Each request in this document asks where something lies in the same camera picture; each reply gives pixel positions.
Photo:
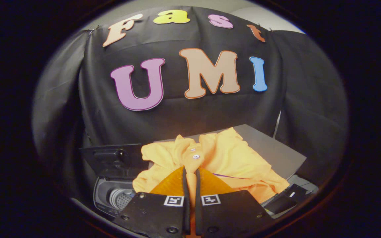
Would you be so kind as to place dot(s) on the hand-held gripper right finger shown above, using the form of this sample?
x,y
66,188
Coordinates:
x,y
233,215

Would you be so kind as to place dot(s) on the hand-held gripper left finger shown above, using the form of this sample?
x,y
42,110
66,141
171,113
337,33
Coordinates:
x,y
154,215

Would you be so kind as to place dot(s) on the orange shirt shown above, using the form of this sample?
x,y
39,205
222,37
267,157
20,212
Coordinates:
x,y
223,155

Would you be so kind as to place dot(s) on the black box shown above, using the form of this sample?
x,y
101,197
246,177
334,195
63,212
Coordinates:
x,y
284,198

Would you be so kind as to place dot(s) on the beige cabinet with dark frame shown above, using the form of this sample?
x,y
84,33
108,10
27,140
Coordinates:
x,y
273,152

